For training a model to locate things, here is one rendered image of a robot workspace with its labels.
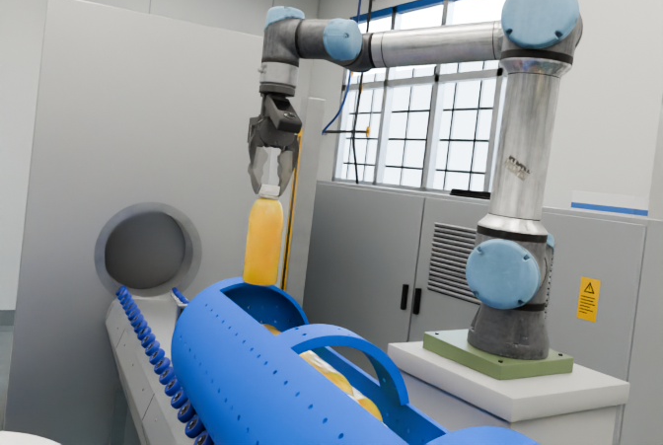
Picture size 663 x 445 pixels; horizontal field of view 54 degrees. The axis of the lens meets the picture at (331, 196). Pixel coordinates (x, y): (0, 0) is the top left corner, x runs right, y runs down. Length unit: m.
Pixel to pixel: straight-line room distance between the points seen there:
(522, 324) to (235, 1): 5.31
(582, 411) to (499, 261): 0.34
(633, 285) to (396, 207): 1.27
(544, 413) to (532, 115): 0.49
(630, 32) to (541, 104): 2.60
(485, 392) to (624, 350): 1.29
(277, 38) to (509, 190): 0.53
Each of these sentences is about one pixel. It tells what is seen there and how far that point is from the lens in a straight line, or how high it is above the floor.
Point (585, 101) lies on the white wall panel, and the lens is 3.74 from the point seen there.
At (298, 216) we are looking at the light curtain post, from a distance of 1.99.
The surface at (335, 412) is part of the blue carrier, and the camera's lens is 0.76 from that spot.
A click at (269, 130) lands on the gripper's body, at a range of 1.27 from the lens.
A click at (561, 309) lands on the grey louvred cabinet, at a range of 2.52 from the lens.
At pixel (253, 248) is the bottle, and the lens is 1.26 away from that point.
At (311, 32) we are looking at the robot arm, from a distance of 1.26.
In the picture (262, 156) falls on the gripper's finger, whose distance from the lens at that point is 1.27.
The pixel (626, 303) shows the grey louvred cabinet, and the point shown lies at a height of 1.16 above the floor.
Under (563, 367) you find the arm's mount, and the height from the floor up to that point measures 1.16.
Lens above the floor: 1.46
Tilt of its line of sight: 1 degrees down
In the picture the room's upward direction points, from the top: 7 degrees clockwise
